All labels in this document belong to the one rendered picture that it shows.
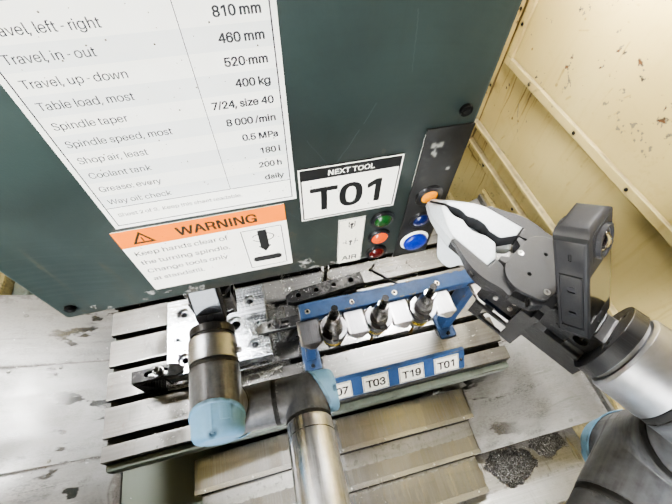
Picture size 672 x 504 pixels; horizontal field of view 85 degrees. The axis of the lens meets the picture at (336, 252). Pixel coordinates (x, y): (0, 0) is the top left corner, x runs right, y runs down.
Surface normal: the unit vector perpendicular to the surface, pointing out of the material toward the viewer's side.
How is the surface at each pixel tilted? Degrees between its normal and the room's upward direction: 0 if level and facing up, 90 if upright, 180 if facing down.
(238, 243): 90
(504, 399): 24
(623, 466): 43
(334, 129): 90
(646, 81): 90
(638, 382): 62
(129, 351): 0
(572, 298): 90
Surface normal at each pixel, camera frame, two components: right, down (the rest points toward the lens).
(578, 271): -0.70, 0.59
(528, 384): -0.38, -0.42
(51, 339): 0.41, -0.58
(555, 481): -0.05, -0.77
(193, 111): 0.24, 0.81
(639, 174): -0.97, 0.19
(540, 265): 0.02, -0.55
